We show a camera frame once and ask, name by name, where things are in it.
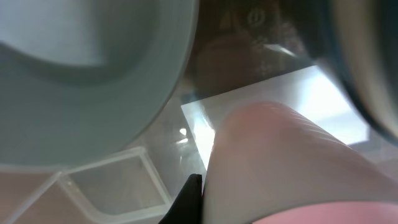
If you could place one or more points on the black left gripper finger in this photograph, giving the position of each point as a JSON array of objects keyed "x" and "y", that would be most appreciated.
[{"x": 187, "y": 207}]

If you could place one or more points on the pink cup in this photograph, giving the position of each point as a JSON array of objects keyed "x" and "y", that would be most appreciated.
[{"x": 270, "y": 164}]

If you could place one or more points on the light grey small bowl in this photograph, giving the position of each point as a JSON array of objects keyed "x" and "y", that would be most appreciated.
[{"x": 81, "y": 79}]

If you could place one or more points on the dark blue bowl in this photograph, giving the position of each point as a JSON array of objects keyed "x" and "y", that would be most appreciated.
[{"x": 335, "y": 61}]

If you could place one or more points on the beige large bowl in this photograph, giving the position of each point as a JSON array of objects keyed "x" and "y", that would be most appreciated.
[{"x": 355, "y": 24}]

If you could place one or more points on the clear plastic storage bin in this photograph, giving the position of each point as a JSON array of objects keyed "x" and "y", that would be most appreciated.
[{"x": 236, "y": 44}]

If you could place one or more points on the white label in bin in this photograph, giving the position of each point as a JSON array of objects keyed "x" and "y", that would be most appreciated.
[{"x": 308, "y": 91}]

